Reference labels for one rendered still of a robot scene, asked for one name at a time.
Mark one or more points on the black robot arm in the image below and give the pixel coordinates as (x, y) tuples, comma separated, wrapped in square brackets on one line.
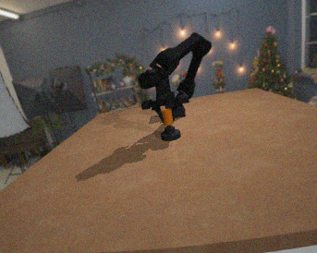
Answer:
[(169, 60)]

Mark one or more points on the orange knob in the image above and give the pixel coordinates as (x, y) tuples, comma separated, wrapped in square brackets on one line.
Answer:
[(167, 116)]

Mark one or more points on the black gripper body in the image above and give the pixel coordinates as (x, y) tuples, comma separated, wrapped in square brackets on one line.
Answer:
[(182, 98)]

